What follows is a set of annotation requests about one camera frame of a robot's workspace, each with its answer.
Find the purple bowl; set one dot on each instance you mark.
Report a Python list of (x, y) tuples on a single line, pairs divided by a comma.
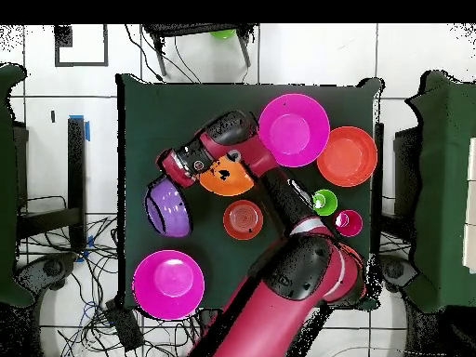
[(173, 212)]

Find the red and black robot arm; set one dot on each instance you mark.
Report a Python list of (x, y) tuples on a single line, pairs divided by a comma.
[(267, 316)]

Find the orange bowl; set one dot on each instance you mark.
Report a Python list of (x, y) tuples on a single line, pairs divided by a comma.
[(230, 184)]

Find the dark green tablecloth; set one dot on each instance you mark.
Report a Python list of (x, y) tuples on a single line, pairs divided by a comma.
[(167, 108)]

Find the small red bowl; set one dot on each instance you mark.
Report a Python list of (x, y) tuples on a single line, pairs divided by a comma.
[(243, 219)]

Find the blue tape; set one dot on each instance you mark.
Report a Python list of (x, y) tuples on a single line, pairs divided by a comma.
[(87, 132)]

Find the pink bowl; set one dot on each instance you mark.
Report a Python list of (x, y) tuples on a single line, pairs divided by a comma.
[(169, 284), (293, 130)]

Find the black stool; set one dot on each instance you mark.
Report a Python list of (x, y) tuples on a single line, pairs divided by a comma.
[(193, 29)]

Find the lime green bowl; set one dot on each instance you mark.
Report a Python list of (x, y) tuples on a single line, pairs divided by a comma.
[(223, 34)]

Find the green cup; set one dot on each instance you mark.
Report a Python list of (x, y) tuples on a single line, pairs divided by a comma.
[(327, 202)]

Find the black office chair base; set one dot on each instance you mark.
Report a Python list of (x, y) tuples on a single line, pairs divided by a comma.
[(394, 270), (52, 267)]

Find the black power strip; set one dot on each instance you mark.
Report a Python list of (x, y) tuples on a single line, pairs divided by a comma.
[(124, 327)]

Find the green cloth side table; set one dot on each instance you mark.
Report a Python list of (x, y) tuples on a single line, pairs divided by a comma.
[(446, 186), (7, 148)]

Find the shallow red-orange bowl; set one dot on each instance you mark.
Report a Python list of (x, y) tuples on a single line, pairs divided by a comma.
[(347, 156)]

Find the red cup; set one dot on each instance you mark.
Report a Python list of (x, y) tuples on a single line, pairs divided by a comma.
[(348, 223)]

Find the white boxes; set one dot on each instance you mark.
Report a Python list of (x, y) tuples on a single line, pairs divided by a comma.
[(471, 241)]

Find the black table frame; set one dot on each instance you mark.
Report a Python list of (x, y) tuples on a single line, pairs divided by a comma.
[(76, 167), (378, 167)]

